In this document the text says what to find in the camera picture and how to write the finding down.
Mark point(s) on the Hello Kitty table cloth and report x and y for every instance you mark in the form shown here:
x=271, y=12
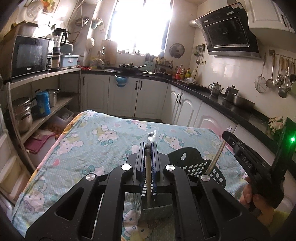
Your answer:
x=97, y=143

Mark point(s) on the white plastic drawer unit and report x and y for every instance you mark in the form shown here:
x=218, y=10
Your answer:
x=14, y=175

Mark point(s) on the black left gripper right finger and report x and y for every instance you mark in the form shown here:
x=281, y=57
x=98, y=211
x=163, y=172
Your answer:
x=234, y=221

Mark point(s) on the black microwave oven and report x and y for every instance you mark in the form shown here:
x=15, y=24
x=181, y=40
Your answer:
x=24, y=55

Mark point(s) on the dark teapot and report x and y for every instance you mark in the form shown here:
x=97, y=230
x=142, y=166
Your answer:
x=230, y=92

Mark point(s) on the dark green utensil basket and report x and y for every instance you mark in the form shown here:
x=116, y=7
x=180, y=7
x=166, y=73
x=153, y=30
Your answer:
x=196, y=164

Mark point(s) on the steel pot on shelf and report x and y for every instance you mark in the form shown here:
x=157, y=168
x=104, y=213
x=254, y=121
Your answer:
x=53, y=93

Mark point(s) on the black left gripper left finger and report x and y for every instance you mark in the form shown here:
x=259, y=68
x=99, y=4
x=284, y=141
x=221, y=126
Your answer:
x=93, y=208

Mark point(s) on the stacked steel pots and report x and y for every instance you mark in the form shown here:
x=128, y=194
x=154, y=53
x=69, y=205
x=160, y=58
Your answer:
x=22, y=111

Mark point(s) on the blue cylindrical canister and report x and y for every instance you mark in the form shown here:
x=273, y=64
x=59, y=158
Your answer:
x=42, y=98

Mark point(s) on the white upper cabinet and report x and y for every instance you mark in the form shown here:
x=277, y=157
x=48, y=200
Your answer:
x=269, y=24

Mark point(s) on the steel basin on counter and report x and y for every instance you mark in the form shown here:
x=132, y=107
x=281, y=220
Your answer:
x=242, y=102

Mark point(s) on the steel kettle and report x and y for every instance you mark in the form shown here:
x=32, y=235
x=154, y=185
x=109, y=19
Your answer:
x=215, y=89

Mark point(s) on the black range hood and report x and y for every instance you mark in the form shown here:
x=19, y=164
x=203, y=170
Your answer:
x=226, y=32

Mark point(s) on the pink lidded storage box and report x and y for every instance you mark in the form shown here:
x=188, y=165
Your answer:
x=38, y=146

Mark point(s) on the person's right hand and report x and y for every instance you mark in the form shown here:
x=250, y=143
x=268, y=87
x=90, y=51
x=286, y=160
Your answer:
x=267, y=211

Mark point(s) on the black frying pan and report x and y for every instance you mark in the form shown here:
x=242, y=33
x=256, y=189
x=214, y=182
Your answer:
x=129, y=68

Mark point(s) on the blender on shelf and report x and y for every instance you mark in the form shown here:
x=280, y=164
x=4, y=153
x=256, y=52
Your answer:
x=59, y=37

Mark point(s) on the hanging wire strainer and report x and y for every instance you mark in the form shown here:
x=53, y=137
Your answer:
x=260, y=81

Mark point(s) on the red sauce bottles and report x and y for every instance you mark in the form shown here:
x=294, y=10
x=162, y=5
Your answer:
x=182, y=73

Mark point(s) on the blue hanging bin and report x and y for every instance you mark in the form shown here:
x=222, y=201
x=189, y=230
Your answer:
x=121, y=81

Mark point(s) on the hanging steel ladle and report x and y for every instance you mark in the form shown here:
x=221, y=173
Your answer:
x=270, y=82

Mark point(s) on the small wall fan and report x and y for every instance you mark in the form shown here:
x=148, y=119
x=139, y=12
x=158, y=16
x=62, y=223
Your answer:
x=177, y=50

